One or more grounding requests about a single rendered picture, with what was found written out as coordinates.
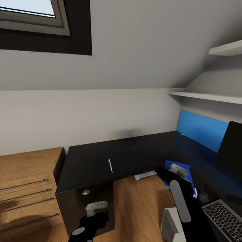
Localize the keyboard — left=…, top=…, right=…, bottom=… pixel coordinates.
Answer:
left=202, top=199, right=242, bottom=242

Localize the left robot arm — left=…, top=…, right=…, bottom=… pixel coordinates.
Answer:
left=68, top=201, right=109, bottom=242

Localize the monitor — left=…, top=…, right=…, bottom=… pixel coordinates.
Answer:
left=215, top=121, right=242, bottom=202

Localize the notebook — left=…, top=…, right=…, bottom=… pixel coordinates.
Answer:
left=165, top=168, right=185, bottom=178

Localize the folder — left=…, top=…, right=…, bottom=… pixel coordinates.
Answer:
left=164, top=160, right=198, bottom=198

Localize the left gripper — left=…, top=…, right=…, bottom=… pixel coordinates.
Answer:
left=80, top=210, right=109, bottom=234

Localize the mouse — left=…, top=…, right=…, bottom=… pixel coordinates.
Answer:
left=198, top=190, right=209, bottom=203

